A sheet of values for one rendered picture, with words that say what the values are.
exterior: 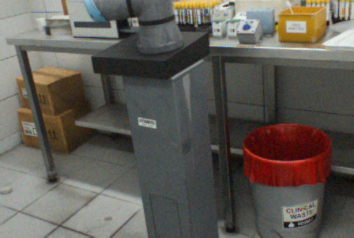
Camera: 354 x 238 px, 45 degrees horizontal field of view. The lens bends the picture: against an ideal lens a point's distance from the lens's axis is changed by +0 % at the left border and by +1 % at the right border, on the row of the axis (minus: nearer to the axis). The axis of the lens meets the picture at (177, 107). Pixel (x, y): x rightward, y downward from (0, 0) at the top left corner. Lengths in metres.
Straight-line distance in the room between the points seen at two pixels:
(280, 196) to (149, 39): 0.83
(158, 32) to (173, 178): 0.49
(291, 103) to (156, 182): 1.06
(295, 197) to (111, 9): 1.00
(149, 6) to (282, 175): 0.82
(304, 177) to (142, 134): 0.65
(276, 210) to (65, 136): 1.59
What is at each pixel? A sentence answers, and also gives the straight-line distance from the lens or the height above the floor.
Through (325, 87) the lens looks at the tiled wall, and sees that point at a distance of 2.26.
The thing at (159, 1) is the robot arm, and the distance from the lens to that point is 1.31.
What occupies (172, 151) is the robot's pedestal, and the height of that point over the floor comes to 0.62.
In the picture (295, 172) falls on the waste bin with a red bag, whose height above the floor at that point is 0.40.
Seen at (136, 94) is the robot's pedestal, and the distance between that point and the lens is 1.39.
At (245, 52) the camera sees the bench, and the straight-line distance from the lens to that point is 1.57.
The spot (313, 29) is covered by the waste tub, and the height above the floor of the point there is 0.92.
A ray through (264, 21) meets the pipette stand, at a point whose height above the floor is 0.93.
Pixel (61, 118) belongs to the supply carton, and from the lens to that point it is 2.87.
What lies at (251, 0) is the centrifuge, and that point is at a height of 0.98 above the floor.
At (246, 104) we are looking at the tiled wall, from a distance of 2.43.
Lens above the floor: 1.26
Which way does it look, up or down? 22 degrees down
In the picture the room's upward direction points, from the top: 7 degrees counter-clockwise
